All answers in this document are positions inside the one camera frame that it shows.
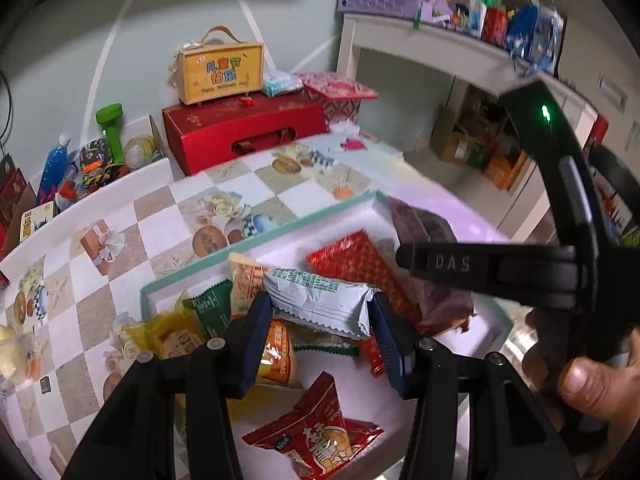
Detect pale blue wipes pack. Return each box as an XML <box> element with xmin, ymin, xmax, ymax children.
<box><xmin>260</xmin><ymin>70</ymin><xmax>305</xmax><ymax>99</ymax></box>

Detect dark colourful bag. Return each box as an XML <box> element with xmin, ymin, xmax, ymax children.
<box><xmin>74</xmin><ymin>136</ymin><xmax>124</xmax><ymax>194</ymax></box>

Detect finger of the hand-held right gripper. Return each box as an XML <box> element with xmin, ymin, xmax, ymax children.
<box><xmin>395</xmin><ymin>241</ymin><xmax>578</xmax><ymax>307</ymax></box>

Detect teal rimmed white tray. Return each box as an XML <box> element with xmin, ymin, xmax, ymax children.
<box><xmin>139</xmin><ymin>189</ymin><xmax>516</xmax><ymax>480</ymax></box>

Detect pink snack packet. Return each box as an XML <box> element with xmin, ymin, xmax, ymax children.
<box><xmin>386</xmin><ymin>196</ymin><xmax>477</xmax><ymax>337</ymax></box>

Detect small yellow card box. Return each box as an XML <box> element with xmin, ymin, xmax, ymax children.
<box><xmin>19</xmin><ymin>200</ymin><xmax>57</xmax><ymax>244</ymax></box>

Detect person's right hand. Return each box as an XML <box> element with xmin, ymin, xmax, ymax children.
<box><xmin>557</xmin><ymin>345</ymin><xmax>640</xmax><ymax>420</ymax></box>

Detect white shelf unit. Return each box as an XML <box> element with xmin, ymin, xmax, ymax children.
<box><xmin>335</xmin><ymin>11</ymin><xmax>602</xmax><ymax>232</ymax></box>

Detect pale teal biscuit packet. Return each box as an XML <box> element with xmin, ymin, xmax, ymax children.
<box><xmin>261</xmin><ymin>267</ymin><xmax>382</xmax><ymax>342</ymax></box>

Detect black cable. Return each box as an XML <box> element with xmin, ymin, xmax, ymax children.
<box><xmin>0</xmin><ymin>69</ymin><xmax>14</xmax><ymax>157</ymax></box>

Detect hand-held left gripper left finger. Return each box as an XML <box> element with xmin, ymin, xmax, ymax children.
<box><xmin>62</xmin><ymin>290</ymin><xmax>275</xmax><ymax>480</ymax></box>

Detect blue bead bottle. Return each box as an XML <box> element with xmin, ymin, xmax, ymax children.
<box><xmin>36</xmin><ymin>132</ymin><xmax>74</xmax><ymax>207</ymax></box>

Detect pile of colourful toys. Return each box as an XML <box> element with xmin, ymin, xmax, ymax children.
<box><xmin>409</xmin><ymin>0</ymin><xmax>567</xmax><ymax>77</ymax></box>

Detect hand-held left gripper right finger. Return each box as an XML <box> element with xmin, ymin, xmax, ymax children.
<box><xmin>367</xmin><ymin>292</ymin><xmax>571</xmax><ymax>480</ymax></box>

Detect cardboard boxes under shelf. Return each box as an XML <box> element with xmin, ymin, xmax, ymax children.
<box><xmin>429</xmin><ymin>104</ymin><xmax>532</xmax><ymax>192</ymax></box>

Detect red popcorn snack bag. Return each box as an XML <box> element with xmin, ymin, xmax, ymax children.
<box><xmin>241</xmin><ymin>371</ymin><xmax>386</xmax><ymax>480</ymax></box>

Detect dark green biscuit packet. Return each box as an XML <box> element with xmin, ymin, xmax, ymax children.
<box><xmin>181</xmin><ymin>279</ymin><xmax>236</xmax><ymax>339</ymax></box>

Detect red patterned snack packet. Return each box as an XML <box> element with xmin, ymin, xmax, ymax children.
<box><xmin>305</xmin><ymin>229</ymin><xmax>424</xmax><ymax>327</ymax></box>

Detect yellow bread packet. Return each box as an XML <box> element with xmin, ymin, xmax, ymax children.
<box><xmin>121</xmin><ymin>309</ymin><xmax>212</xmax><ymax>362</ymax></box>

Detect orange and cream snack packet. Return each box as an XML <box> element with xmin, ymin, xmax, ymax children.
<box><xmin>227</xmin><ymin>252</ymin><xmax>304</xmax><ymax>392</ymax></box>

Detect white cardboard box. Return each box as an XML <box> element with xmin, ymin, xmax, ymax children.
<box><xmin>0</xmin><ymin>114</ymin><xmax>177</xmax><ymax>264</ymax></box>

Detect small red patterned box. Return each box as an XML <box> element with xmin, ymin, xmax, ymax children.
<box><xmin>296</xmin><ymin>70</ymin><xmax>380</xmax><ymax>127</ymax></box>

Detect yellow gift box with handle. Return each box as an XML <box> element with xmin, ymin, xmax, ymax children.
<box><xmin>174</xmin><ymin>25</ymin><xmax>266</xmax><ymax>108</ymax></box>

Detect green dumbbell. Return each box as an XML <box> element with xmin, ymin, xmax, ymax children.
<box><xmin>95</xmin><ymin>102</ymin><xmax>127</xmax><ymax>167</ymax></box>

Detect clear plastic bottle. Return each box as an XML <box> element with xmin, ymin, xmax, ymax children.
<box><xmin>123</xmin><ymin>134</ymin><xmax>157</xmax><ymax>167</ymax></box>

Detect white wall switch plate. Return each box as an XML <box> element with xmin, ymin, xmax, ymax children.
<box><xmin>596</xmin><ymin>74</ymin><xmax>627</xmax><ymax>114</ymax></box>

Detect clear packet with yellow cake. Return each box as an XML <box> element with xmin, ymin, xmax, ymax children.
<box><xmin>0</xmin><ymin>321</ymin><xmax>44</xmax><ymax>387</ymax></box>

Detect large red gift box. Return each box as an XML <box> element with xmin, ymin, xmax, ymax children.
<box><xmin>0</xmin><ymin>154</ymin><xmax>32</xmax><ymax>257</ymax></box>

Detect red gift box with handle slot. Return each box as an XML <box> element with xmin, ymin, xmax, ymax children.
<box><xmin>160</xmin><ymin>90</ymin><xmax>332</xmax><ymax>178</ymax></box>

